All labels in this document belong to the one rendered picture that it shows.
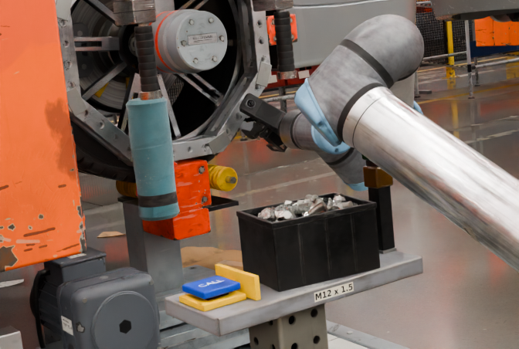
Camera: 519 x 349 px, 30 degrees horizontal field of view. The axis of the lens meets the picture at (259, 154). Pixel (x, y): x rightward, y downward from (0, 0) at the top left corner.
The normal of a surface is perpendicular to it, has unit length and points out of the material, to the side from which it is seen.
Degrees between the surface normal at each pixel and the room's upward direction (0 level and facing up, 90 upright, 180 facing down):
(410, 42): 77
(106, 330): 90
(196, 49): 90
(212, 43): 90
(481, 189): 57
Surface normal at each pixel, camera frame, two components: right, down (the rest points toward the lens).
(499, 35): -0.82, 0.16
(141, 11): 0.56, 0.07
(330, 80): -0.38, -0.42
